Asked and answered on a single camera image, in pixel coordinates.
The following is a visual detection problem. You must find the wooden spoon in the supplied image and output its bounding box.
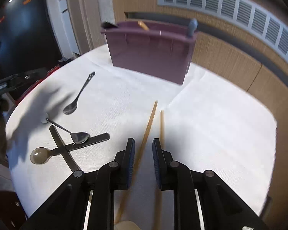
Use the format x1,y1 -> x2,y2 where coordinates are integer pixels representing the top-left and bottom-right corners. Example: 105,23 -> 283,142
138,21 -> 150,31

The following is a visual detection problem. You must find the light blue plastic spoon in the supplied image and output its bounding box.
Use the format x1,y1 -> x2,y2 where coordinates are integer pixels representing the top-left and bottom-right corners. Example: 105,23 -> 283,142
186,19 -> 198,38

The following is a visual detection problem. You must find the white table cloth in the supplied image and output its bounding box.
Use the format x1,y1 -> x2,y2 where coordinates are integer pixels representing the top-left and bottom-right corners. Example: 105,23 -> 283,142
6,46 -> 277,229

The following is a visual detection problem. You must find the purple plastic utensil holder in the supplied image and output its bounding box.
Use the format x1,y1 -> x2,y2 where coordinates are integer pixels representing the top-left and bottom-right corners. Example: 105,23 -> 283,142
101,21 -> 197,85

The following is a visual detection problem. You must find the wooden counter cabinet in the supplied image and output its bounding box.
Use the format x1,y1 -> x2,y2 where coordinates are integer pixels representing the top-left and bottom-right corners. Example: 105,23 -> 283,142
112,0 -> 288,229

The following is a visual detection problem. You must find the grey ventilation grille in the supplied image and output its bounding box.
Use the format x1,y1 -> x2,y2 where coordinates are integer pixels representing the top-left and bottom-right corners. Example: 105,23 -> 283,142
158,0 -> 288,63

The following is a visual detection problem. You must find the black flat utensil handle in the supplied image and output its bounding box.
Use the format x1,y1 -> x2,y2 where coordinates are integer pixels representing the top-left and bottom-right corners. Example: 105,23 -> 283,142
49,125 -> 80,172

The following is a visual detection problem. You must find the black handled brown spoon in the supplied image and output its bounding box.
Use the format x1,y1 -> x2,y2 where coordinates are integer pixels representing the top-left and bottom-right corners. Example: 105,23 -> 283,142
30,133 -> 110,165

